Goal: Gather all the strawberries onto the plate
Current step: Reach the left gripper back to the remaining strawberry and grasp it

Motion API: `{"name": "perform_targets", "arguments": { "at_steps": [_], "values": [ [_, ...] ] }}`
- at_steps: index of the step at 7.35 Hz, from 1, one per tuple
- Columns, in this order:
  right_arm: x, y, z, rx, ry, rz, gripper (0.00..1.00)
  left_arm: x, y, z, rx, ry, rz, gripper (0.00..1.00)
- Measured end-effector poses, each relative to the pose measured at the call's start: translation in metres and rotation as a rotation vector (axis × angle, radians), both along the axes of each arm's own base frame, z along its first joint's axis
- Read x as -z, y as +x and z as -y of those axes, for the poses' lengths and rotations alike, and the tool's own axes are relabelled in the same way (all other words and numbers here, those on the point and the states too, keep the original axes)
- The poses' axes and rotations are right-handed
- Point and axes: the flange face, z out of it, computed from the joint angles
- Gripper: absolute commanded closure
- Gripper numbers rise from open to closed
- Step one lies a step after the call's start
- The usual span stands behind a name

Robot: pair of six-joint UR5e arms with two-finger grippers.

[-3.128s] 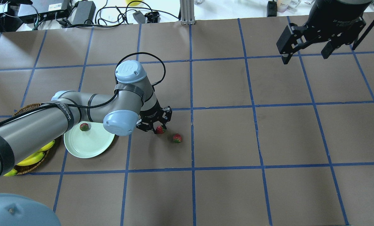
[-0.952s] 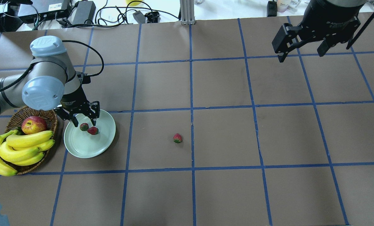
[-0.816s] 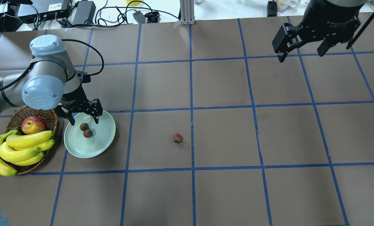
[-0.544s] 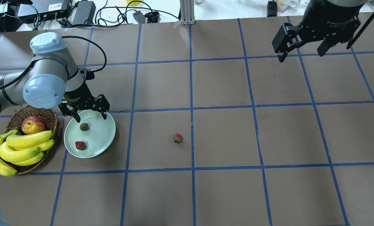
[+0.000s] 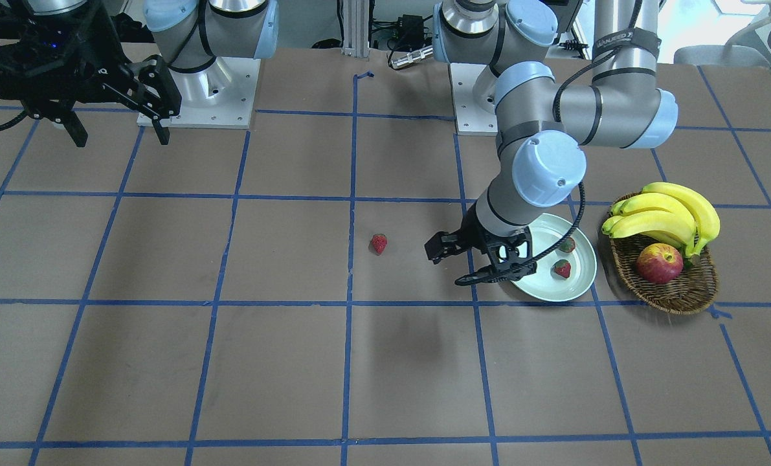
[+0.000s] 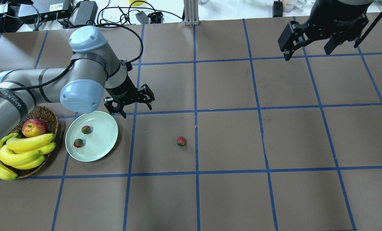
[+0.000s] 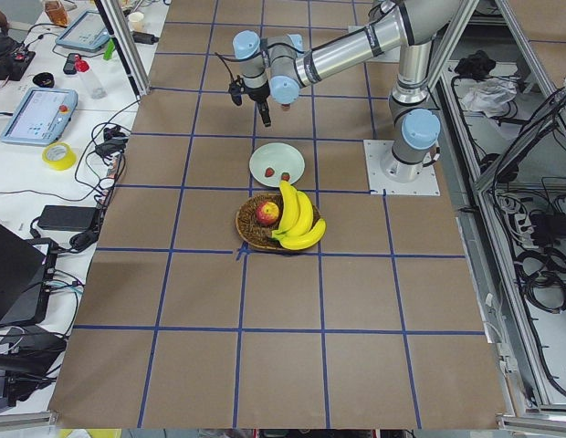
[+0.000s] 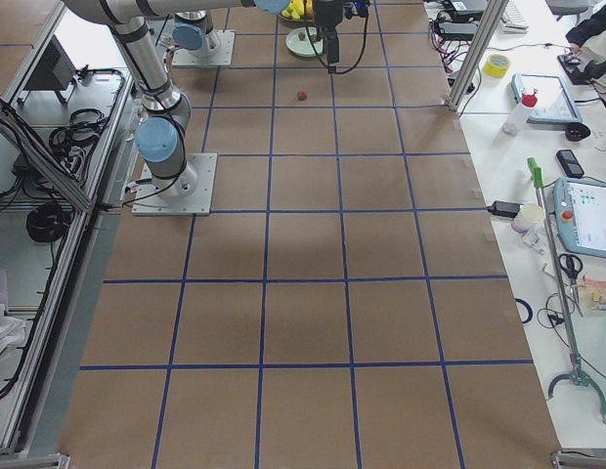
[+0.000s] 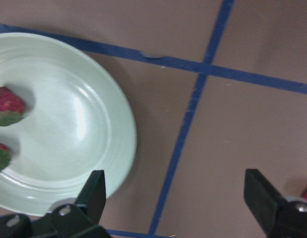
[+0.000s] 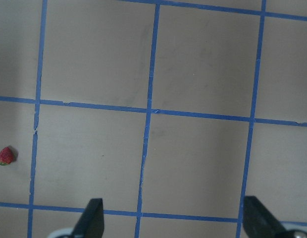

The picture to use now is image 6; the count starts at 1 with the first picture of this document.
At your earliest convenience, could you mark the light green plate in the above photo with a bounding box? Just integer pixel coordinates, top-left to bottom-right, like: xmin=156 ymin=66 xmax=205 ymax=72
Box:
xmin=64 ymin=111 xmax=119 ymax=162

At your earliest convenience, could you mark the red strawberry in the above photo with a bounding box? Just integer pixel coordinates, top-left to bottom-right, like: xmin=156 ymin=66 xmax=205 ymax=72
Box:
xmin=81 ymin=125 xmax=92 ymax=134
xmin=73 ymin=139 xmax=84 ymax=148
xmin=176 ymin=136 xmax=187 ymax=147

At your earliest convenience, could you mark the yellow banana bunch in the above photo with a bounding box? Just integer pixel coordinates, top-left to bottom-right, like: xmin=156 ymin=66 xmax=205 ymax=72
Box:
xmin=0 ymin=133 xmax=56 ymax=180

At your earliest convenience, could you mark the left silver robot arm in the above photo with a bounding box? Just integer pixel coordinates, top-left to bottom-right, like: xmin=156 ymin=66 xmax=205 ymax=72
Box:
xmin=0 ymin=25 xmax=155 ymax=139

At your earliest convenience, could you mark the aluminium frame post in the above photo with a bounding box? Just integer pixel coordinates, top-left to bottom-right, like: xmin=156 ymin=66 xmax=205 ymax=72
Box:
xmin=183 ymin=0 xmax=200 ymax=25

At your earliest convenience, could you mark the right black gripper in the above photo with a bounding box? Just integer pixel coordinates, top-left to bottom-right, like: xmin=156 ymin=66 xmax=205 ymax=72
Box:
xmin=277 ymin=0 xmax=373 ymax=61

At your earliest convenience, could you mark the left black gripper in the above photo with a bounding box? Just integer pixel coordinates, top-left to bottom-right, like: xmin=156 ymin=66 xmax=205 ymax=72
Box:
xmin=103 ymin=75 xmax=155 ymax=119

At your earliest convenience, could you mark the black power adapter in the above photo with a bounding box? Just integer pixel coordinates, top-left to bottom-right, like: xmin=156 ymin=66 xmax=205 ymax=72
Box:
xmin=73 ymin=1 xmax=98 ymax=25

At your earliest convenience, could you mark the red yellow apple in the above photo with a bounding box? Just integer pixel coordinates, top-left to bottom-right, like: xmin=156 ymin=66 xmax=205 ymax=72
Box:
xmin=21 ymin=118 xmax=48 ymax=138

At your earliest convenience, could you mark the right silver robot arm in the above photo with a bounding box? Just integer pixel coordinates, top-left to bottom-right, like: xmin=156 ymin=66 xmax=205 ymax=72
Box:
xmin=277 ymin=0 xmax=382 ymax=61

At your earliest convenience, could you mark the yellow tape roll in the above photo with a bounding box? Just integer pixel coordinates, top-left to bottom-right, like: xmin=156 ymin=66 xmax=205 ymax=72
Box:
xmin=127 ymin=0 xmax=146 ymax=7

